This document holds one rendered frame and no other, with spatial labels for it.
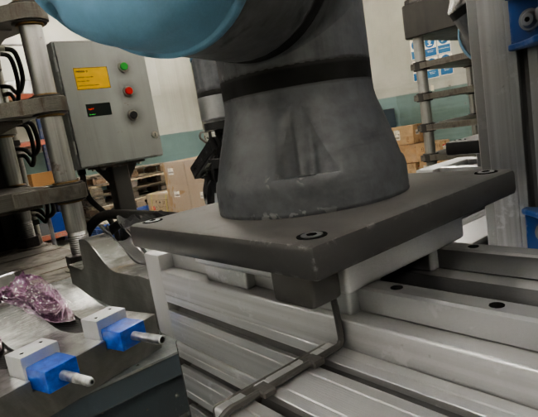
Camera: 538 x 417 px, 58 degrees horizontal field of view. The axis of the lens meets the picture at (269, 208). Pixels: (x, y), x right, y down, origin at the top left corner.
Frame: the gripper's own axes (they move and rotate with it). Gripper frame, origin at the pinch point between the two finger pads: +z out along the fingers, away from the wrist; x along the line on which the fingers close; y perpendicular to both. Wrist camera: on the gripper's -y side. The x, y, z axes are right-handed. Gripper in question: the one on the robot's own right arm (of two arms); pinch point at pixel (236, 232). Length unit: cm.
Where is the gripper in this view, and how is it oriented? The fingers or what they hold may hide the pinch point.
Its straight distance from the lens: 89.7
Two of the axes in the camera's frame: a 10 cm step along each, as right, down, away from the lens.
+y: 6.2, 0.2, -7.8
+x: 7.7, -2.2, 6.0
